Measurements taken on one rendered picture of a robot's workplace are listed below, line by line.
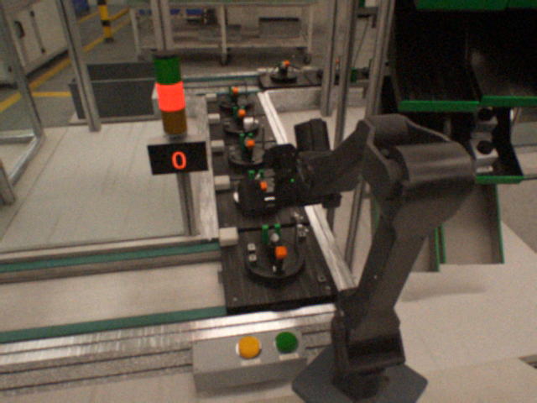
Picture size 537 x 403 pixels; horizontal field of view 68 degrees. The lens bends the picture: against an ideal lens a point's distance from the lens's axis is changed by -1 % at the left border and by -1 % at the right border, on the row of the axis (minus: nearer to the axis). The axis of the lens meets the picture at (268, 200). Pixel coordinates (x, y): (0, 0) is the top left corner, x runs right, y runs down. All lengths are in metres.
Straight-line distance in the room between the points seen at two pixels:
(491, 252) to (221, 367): 0.64
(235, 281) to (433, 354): 0.45
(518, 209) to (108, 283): 1.57
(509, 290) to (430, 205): 0.83
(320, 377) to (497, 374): 0.46
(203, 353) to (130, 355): 0.14
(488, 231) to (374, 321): 0.55
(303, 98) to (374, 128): 1.62
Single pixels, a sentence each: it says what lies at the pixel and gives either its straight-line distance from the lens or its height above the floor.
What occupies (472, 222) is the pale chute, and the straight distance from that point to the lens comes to 1.02.
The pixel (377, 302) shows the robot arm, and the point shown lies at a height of 1.24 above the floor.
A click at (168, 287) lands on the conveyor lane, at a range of 0.99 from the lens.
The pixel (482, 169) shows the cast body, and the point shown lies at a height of 1.22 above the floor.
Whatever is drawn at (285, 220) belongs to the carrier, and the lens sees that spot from 1.06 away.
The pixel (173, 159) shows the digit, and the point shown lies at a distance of 0.87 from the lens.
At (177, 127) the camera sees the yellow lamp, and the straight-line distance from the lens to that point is 0.84.
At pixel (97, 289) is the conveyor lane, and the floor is 0.92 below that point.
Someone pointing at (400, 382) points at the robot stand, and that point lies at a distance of 0.67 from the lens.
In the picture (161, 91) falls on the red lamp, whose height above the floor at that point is 1.35.
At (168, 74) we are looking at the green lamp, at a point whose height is 1.38.
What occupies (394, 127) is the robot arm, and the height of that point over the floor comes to 1.44.
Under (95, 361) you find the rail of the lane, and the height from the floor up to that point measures 0.93.
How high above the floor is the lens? 1.61
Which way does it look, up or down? 34 degrees down
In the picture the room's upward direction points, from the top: straight up
